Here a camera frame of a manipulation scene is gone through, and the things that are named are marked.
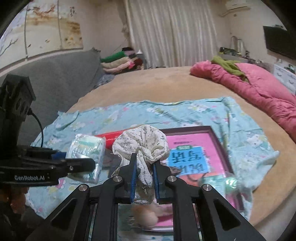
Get white floral scrunchie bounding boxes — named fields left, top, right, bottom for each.
left=112, top=125, right=170, bottom=205

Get pink plush toy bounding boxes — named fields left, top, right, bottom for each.
left=131, top=202, right=173, bottom=228

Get green white tissue pack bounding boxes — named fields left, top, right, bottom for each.
left=66, top=133, right=106, bottom=184

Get person's left hand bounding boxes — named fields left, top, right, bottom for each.
left=1, top=186, right=29, bottom=214

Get red white tissue box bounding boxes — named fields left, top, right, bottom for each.
left=95, top=130, right=125, bottom=150

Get pink box lid tray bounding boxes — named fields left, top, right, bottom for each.
left=138, top=126, right=244, bottom=232

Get green round sponge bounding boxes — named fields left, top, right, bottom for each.
left=201, top=176, right=239, bottom=196

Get Hello Kitty blue sheet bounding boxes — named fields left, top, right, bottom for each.
left=32, top=97, right=280, bottom=218

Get stack of folded clothes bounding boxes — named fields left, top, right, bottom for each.
left=100, top=47, right=146, bottom=75

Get beige bed blanket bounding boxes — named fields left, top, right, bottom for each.
left=69, top=67, right=295, bottom=226

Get green cloth on quilt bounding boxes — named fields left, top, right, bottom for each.
left=211, top=56, right=249, bottom=82

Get pink quilt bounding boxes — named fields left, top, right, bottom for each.
left=190, top=61, right=295, bottom=141

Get white curtain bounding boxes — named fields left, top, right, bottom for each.
left=124, top=1, right=218, bottom=68

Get cluttered side table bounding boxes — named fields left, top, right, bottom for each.
left=218, top=36, right=256, bottom=64

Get white drawer cabinet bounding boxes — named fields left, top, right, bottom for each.
left=273, top=64, right=296, bottom=95

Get white air conditioner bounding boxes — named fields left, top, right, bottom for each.
left=218, top=0, right=251, bottom=17

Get black camera cable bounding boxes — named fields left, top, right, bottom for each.
left=28, top=107, right=45, bottom=149

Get wall painting panels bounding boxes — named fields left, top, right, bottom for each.
left=1, top=1, right=83, bottom=69

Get black wall television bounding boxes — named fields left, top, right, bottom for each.
left=263, top=26, right=295, bottom=60

